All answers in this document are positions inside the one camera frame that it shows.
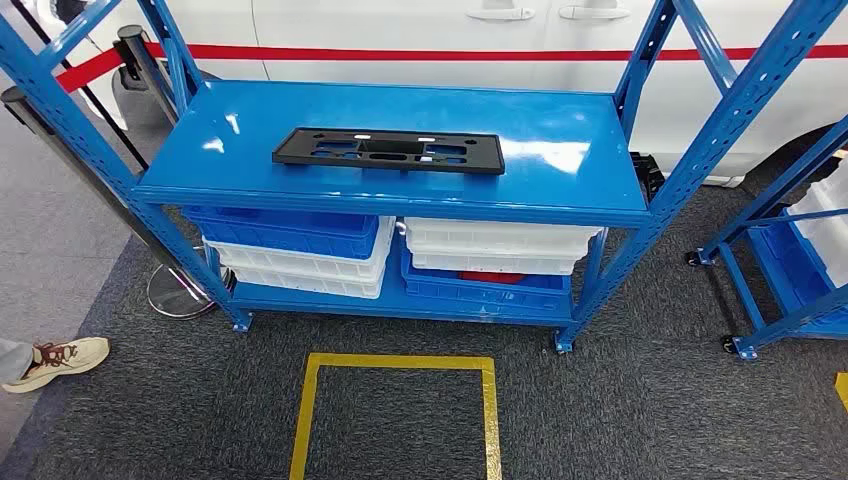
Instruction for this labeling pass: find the black stanchion post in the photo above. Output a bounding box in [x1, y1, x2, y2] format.
[0, 86, 236, 321]
[113, 25, 181, 127]

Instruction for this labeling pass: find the blue metal shelf rack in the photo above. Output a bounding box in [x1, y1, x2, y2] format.
[685, 115, 848, 362]
[0, 0, 848, 356]

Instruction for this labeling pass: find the white car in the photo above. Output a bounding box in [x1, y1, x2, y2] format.
[19, 0, 848, 190]

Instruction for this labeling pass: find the thin black pole round base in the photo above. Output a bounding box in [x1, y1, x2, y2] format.
[9, 0, 151, 172]

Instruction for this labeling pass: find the person's beige shoe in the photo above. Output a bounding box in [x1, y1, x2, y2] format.
[1, 336, 112, 395]

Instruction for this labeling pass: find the red item in bin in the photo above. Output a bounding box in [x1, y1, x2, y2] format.
[458, 270, 528, 286]

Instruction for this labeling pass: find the blue plastic bin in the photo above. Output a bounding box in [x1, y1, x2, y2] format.
[747, 210, 848, 329]
[182, 205, 380, 261]
[399, 248, 574, 313]

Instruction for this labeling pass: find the black plastic plate part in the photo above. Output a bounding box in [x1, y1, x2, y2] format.
[271, 127, 507, 176]

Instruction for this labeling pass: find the red barrier belt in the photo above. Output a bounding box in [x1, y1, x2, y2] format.
[144, 42, 848, 63]
[56, 47, 126, 94]

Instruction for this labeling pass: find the white car door handle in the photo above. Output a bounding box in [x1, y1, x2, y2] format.
[558, 5, 632, 21]
[465, 6, 537, 22]

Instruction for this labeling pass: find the person's leg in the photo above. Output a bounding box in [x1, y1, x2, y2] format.
[0, 337, 34, 387]

